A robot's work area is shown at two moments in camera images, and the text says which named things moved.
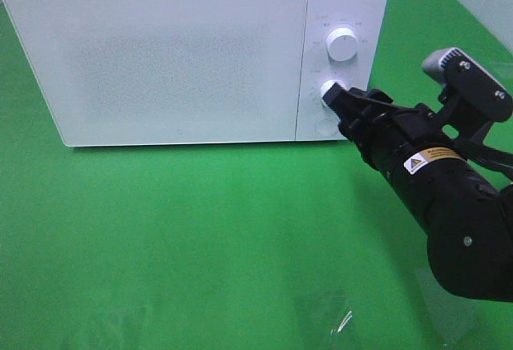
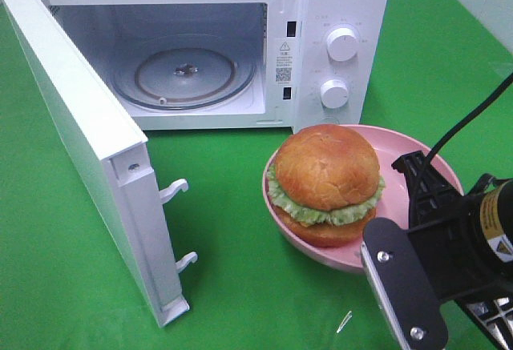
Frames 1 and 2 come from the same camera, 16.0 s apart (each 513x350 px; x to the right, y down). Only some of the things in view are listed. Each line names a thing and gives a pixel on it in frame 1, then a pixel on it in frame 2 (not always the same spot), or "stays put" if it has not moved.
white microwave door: [122, 66] → [113, 150]
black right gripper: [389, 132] → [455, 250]
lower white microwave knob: [327, 86] stays put
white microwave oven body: [133, 55] stays put
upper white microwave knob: [342, 44] stays put
